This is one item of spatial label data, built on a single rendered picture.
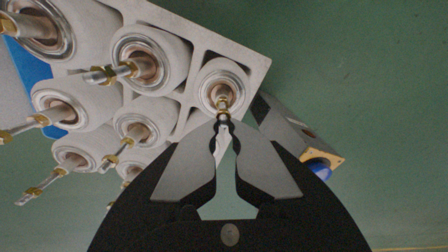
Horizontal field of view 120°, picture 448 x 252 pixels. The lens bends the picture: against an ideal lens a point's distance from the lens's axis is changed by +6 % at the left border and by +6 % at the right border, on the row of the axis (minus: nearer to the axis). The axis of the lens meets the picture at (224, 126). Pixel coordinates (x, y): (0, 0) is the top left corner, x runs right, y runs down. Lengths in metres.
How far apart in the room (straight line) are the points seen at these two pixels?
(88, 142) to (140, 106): 0.16
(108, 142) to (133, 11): 0.27
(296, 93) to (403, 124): 0.52
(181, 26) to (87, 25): 0.12
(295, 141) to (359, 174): 0.85
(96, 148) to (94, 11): 0.24
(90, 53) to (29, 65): 0.32
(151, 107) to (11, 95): 0.41
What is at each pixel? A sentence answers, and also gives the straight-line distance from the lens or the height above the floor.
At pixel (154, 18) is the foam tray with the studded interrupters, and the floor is 0.18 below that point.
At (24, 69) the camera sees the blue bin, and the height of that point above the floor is 0.11.
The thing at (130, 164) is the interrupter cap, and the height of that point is 0.25.
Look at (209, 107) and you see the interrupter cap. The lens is 0.22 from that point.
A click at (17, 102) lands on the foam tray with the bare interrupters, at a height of 0.12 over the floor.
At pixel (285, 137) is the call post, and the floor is 0.26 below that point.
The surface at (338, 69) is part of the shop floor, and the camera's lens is 0.60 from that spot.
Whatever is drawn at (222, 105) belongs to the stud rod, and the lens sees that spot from 0.16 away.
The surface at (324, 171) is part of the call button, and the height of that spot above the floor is 0.33.
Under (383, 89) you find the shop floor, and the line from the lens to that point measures 0.76.
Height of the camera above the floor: 0.45
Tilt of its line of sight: 59 degrees down
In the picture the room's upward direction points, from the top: 177 degrees clockwise
